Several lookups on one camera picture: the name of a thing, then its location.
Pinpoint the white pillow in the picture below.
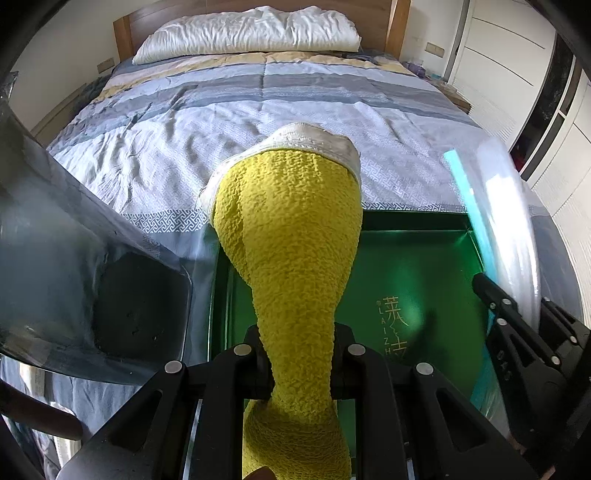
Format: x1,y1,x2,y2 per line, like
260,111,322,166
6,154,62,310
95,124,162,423
133,4,362,65

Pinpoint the white wardrobe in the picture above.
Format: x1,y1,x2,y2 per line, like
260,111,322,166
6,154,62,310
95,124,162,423
448,0,591,259

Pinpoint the clear zip plastic bag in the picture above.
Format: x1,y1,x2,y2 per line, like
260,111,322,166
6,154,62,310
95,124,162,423
442,137,542,416

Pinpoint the dark rounded bar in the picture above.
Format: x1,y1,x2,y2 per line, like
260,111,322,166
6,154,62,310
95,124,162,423
0,382,84,440

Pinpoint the wooden nightstand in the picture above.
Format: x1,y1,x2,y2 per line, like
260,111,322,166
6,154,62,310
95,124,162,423
431,76,472,114

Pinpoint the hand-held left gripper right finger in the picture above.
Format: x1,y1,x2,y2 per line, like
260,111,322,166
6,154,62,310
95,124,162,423
329,322,539,480

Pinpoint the wooden headboard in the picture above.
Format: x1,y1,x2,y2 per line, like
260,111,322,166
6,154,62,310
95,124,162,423
113,0,411,63

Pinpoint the green storage box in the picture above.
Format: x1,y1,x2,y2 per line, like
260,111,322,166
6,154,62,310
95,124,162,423
182,210,509,480

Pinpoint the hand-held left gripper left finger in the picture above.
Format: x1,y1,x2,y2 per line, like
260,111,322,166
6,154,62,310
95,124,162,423
58,323,274,480

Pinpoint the yellow towel with white trim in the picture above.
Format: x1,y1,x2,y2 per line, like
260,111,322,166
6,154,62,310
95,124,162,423
196,122,363,480

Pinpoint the striped patchwork quilt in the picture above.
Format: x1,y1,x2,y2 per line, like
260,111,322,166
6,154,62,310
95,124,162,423
0,48,559,480

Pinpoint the smoky transparent plastic lid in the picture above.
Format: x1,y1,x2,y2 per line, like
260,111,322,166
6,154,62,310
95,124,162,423
0,99,194,385

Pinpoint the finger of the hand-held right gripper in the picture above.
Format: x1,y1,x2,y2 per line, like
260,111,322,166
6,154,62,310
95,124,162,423
472,272,572,445
539,299,591,371

